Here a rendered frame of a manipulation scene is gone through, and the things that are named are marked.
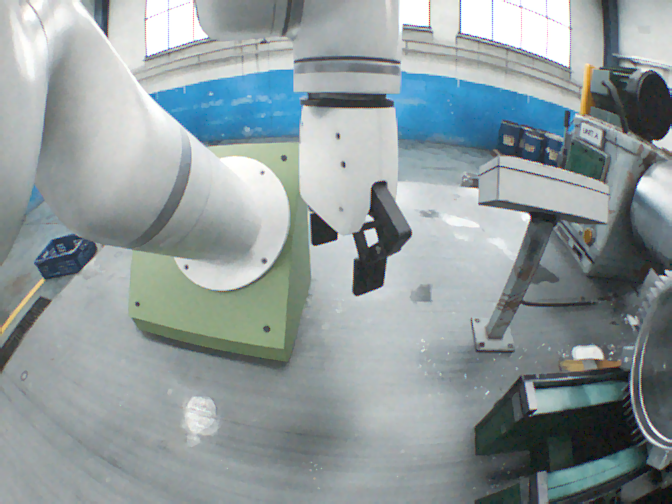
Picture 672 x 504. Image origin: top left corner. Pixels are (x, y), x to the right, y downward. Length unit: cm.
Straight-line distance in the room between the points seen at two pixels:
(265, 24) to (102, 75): 12
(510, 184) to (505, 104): 590
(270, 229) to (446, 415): 33
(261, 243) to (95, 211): 24
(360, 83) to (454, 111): 562
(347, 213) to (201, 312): 28
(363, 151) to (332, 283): 36
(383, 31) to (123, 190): 19
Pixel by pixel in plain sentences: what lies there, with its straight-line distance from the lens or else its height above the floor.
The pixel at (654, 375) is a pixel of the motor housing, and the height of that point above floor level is 95.
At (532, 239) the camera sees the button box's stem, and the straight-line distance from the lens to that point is 38.
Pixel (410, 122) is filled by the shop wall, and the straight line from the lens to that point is 565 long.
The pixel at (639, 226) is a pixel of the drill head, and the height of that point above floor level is 99.
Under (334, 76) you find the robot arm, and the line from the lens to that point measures 20.
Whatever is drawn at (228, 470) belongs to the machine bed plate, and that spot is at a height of 80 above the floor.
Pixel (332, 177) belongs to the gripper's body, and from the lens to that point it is 22.
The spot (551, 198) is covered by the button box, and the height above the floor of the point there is 105.
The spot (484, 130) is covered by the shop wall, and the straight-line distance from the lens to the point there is 608.
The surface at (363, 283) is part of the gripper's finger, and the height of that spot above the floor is 98.
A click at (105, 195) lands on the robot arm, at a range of 19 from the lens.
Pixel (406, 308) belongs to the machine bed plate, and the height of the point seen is 80.
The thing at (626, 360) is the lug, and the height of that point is 95.
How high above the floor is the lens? 114
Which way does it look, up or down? 34 degrees down
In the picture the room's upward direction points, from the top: straight up
